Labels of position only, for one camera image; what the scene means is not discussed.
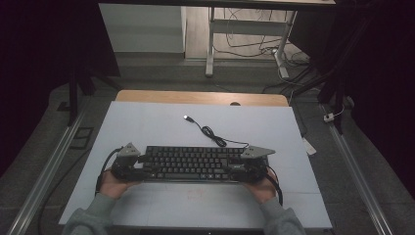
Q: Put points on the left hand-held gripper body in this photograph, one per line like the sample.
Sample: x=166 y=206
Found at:
x=125 y=166

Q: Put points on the aluminium floor rail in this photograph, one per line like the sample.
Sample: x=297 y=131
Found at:
x=359 y=176
x=45 y=176

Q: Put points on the black floor socket plate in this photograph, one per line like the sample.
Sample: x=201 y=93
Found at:
x=81 y=137

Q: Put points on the black metal stand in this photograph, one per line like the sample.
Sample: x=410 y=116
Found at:
x=339 y=98
x=73 y=98

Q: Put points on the white table mat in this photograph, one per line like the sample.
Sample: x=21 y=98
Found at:
x=147 y=124

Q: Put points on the white metal desk frame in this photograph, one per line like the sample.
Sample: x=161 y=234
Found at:
x=243 y=26

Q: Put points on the person's right hand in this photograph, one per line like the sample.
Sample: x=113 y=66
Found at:
x=262 y=191

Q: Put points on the white paper tag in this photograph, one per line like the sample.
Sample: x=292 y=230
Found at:
x=309 y=147

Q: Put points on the white cabinet panel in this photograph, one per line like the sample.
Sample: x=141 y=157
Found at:
x=143 y=29

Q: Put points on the black keyboard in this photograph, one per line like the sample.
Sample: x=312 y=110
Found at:
x=192 y=163

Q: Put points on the person's left hand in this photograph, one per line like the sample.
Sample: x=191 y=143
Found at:
x=114 y=187

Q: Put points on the dark curtain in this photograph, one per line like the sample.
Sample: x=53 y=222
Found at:
x=381 y=81
x=39 y=65

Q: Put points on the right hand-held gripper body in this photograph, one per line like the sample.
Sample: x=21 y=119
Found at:
x=254 y=169

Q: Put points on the small white adapter box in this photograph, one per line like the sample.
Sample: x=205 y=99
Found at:
x=328 y=117

